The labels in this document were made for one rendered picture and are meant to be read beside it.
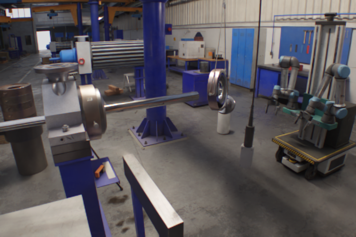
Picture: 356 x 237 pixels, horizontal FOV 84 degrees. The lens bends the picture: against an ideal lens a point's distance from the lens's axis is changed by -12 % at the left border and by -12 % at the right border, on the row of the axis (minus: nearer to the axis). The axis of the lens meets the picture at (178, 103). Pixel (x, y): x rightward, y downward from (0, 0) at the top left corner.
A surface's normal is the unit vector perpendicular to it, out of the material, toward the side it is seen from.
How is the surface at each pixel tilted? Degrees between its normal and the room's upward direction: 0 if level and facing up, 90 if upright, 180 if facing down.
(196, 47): 90
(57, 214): 0
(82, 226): 0
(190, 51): 90
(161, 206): 0
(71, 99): 45
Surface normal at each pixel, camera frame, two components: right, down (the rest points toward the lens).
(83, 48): 0.46, 0.27
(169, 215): 0.00, -0.95
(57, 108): 0.34, -0.49
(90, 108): 0.43, -0.20
